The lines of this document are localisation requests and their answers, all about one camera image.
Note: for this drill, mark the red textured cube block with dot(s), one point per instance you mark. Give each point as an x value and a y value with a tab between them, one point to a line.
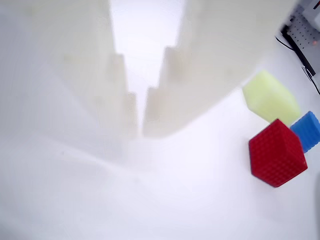
275	155

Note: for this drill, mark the blue ribbed cylinder block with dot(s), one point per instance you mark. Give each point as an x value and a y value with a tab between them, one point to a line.
310	130

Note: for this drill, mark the pale yellow foam block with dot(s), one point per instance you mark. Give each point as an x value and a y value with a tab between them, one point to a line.
270	100

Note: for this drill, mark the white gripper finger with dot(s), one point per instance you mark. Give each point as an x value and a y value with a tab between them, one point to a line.
62	75
207	62

